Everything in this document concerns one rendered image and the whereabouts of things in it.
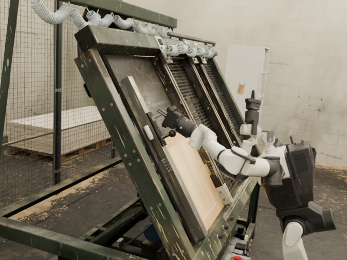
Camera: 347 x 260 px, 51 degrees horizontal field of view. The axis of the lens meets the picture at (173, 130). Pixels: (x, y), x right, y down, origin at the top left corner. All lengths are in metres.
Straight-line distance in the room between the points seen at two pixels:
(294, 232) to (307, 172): 0.35
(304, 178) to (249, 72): 4.09
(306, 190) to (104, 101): 1.13
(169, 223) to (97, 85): 0.73
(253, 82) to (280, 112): 1.57
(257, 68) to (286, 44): 1.50
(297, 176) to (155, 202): 0.74
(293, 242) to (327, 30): 5.56
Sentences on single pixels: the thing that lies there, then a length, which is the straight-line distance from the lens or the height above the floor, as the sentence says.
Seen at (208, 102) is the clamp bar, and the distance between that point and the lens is 2.92.
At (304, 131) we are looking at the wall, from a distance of 7.40.
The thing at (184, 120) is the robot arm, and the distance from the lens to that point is 1.82.
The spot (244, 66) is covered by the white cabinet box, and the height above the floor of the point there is 1.73.
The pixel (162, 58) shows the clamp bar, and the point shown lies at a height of 1.80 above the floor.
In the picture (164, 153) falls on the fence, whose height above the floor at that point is 1.32.
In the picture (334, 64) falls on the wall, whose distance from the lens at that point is 7.30.
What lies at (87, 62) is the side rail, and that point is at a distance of 1.81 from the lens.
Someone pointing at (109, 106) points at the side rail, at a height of 1.57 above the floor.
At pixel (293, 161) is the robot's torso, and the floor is 1.34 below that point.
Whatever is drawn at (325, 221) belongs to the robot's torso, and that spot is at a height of 1.03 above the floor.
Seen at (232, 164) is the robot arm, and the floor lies 1.38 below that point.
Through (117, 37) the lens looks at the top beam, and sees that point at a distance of 1.97.
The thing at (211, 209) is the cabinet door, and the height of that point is 0.94.
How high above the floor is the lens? 1.84
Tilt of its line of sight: 12 degrees down
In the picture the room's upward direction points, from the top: 4 degrees clockwise
